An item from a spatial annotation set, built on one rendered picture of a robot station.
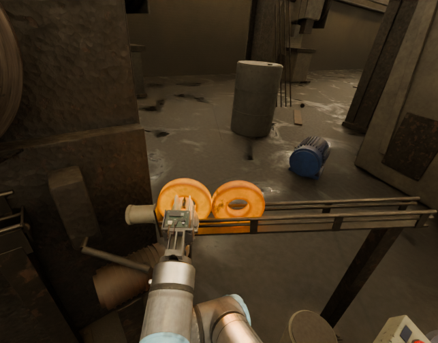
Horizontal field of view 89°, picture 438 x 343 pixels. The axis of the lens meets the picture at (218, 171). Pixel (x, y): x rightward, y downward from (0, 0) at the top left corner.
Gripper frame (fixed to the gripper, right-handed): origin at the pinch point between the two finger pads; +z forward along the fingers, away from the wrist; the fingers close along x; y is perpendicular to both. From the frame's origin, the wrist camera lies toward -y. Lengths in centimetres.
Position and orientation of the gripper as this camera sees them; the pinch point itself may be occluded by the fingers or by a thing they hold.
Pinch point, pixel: (184, 197)
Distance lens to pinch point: 65.2
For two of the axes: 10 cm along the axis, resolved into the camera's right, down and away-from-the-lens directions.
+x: -10.0, -0.4, -0.4
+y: 0.6, -6.7, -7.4
